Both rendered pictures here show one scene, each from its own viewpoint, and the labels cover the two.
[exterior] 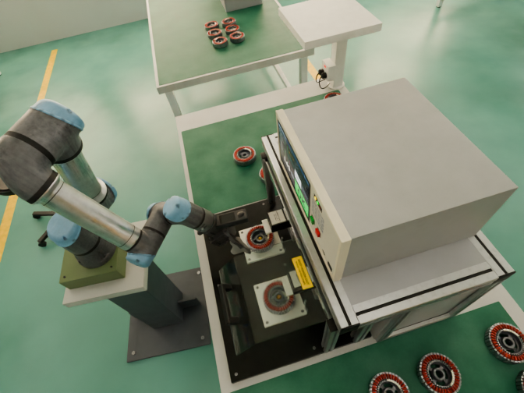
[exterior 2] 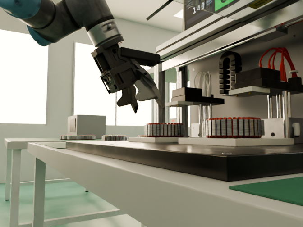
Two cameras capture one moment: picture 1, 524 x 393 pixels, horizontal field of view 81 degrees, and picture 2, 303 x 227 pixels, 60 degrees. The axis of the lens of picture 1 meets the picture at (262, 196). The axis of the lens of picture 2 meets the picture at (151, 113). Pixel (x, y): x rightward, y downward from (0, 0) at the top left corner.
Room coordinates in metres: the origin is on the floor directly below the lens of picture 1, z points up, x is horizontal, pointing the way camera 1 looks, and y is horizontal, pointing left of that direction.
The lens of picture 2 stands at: (-0.05, 0.34, 0.79)
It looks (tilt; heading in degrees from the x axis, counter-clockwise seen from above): 5 degrees up; 338
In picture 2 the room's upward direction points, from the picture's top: straight up
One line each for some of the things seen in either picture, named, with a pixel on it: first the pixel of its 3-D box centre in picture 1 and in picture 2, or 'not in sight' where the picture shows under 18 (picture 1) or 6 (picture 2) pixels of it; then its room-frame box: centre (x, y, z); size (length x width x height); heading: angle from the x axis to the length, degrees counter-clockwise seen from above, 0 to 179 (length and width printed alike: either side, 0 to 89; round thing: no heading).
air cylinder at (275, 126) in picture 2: not in sight; (279, 130); (0.38, -0.14, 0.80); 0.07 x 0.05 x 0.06; 7
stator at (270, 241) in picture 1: (260, 238); (164, 130); (0.60, 0.04, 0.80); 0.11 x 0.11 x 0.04
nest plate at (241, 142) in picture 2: not in sight; (232, 141); (0.36, 0.00, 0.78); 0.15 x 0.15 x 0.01; 7
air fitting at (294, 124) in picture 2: not in sight; (296, 129); (0.33, -0.14, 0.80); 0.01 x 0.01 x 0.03; 7
